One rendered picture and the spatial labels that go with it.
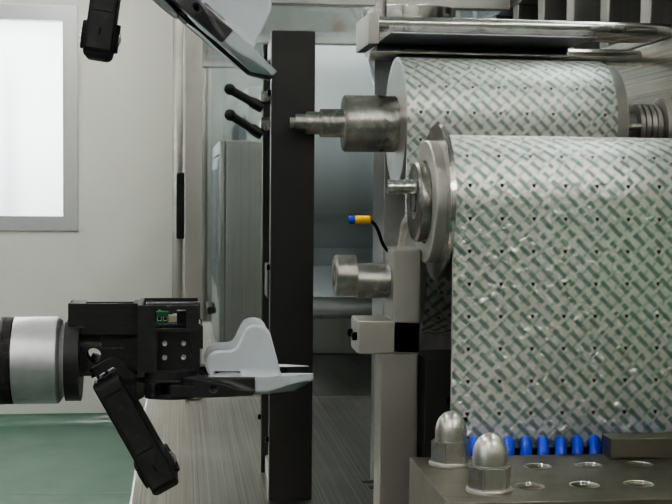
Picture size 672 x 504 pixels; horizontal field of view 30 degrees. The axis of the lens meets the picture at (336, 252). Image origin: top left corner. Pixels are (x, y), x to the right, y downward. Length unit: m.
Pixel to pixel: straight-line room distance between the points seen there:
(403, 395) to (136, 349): 0.27
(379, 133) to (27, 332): 0.50
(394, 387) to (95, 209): 5.52
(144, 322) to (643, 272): 0.45
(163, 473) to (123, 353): 0.11
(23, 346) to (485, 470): 0.40
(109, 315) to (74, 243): 5.60
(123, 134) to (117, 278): 0.75
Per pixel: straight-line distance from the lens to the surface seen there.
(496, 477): 0.98
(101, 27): 1.13
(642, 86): 1.60
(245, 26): 1.12
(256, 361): 1.08
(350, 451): 1.75
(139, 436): 1.10
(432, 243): 1.14
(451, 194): 1.11
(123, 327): 1.09
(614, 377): 1.18
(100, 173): 6.67
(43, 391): 1.09
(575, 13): 1.90
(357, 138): 1.40
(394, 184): 1.16
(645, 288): 1.18
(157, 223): 6.66
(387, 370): 1.21
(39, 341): 1.08
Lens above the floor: 1.26
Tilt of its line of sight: 3 degrees down
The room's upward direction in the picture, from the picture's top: 1 degrees clockwise
